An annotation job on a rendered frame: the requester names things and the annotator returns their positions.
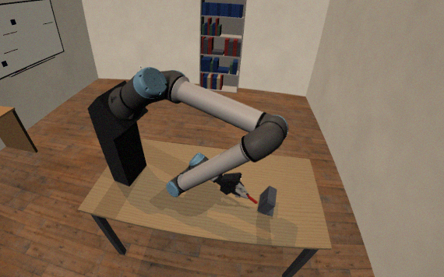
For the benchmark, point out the dark grey sloped panel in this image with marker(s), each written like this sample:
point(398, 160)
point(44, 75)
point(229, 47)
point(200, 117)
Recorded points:
point(267, 201)

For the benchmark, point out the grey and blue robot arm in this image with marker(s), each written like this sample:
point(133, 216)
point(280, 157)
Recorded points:
point(148, 86)

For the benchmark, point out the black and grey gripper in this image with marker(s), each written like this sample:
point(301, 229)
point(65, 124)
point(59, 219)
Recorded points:
point(229, 187)

